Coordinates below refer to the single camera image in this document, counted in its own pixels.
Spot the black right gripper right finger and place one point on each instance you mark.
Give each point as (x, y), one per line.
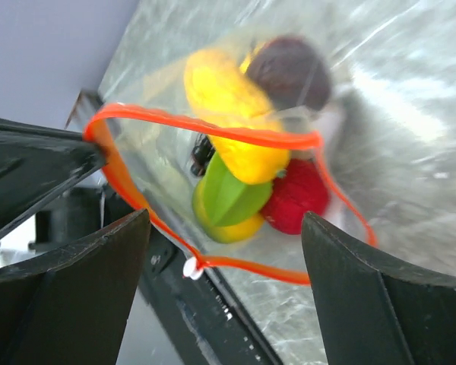
(374, 308)

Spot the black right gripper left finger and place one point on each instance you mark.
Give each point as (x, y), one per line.
(71, 305)

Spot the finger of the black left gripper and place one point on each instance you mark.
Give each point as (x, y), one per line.
(37, 164)

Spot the red apple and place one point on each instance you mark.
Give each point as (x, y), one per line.
(299, 191)

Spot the black grape bunch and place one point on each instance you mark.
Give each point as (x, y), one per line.
(201, 154)

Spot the green leaf vegetable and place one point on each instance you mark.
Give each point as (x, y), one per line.
(226, 199)

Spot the yellow mango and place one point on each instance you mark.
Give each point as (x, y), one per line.
(220, 94)

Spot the clear zip bag orange zipper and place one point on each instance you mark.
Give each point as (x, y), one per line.
(384, 146)

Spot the dark purple fruit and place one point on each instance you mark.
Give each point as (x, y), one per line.
(291, 72)

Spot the green orange fruit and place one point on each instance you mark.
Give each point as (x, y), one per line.
(228, 234)

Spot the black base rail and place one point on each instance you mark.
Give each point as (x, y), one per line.
(175, 320)

